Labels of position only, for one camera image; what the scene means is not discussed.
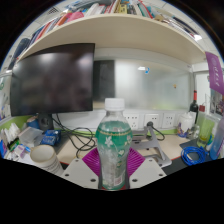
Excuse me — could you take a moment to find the white wall socket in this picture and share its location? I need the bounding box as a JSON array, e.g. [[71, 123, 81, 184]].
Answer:
[[127, 112, 141, 130], [162, 112, 176, 129], [144, 113, 161, 128]]

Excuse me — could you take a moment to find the wall shelf with books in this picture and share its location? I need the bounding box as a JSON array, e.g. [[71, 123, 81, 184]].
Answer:
[[9, 0, 207, 67]]

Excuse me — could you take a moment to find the blue coiled cable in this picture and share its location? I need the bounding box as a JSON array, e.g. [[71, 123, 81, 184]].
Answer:
[[180, 145, 208, 166]]

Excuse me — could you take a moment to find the clear plastic box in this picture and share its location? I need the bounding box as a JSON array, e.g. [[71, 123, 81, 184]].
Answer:
[[17, 126, 45, 148]]

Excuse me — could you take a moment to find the group photo poster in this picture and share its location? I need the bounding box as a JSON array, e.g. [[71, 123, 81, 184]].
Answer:
[[210, 89, 224, 116]]

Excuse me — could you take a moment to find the black computer monitor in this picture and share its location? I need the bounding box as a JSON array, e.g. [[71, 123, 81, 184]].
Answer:
[[9, 42, 96, 131]]

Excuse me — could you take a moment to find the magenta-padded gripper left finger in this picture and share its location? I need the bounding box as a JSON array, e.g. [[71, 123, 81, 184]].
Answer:
[[59, 147, 102, 190]]

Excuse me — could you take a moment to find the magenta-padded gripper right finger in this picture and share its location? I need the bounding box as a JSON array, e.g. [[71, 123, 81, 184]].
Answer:
[[125, 147, 168, 190]]

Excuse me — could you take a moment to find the black cable bundle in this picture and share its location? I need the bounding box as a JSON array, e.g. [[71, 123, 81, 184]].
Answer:
[[51, 112, 98, 158]]

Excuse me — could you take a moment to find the clear green-labelled water bottle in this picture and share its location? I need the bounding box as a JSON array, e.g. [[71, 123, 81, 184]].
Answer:
[[94, 97, 134, 192]]

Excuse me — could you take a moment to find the blue round container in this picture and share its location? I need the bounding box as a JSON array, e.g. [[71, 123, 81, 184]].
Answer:
[[26, 116, 41, 130]]

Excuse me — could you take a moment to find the purple translucent drink bottle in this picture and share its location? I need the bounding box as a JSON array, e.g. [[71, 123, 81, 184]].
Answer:
[[209, 116, 224, 161]]

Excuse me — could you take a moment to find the white paper cup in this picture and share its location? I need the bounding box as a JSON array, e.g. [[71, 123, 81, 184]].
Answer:
[[29, 143, 65, 176]]

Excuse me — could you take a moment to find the purple hanging banner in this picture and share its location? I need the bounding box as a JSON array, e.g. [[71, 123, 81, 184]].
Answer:
[[204, 51, 224, 96]]

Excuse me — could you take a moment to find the dark blue bag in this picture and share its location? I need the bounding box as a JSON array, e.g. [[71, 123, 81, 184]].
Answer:
[[12, 37, 31, 63]]

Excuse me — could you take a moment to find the dark wine bottle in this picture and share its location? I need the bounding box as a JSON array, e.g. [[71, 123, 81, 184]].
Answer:
[[188, 89, 200, 123]]

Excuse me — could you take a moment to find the white jar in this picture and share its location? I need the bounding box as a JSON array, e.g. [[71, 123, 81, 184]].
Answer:
[[179, 112, 196, 135]]

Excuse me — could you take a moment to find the green translucent cup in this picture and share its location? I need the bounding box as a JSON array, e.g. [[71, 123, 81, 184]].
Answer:
[[196, 117, 216, 148]]

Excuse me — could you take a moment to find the grey metal laptop stand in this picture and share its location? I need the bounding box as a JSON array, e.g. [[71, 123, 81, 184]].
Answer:
[[131, 125, 173, 168]]

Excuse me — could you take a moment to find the stack of white tissues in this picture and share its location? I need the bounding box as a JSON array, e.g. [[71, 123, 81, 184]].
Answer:
[[0, 122, 21, 145]]

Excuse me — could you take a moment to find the small blue box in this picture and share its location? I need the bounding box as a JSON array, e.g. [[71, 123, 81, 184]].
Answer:
[[41, 128, 62, 147]]

